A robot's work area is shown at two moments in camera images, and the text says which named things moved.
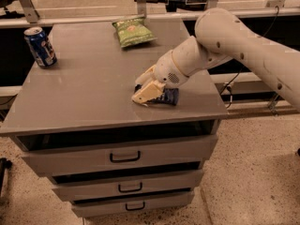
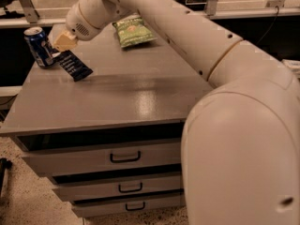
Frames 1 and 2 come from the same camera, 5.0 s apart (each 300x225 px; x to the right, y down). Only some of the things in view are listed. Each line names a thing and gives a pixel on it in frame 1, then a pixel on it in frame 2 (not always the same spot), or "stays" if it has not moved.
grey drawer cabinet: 77,124 stays
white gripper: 167,68 -> 76,24
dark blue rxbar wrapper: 169,96 -> 76,68
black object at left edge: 4,164 stays
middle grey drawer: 128,186 stays
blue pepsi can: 40,47 stays
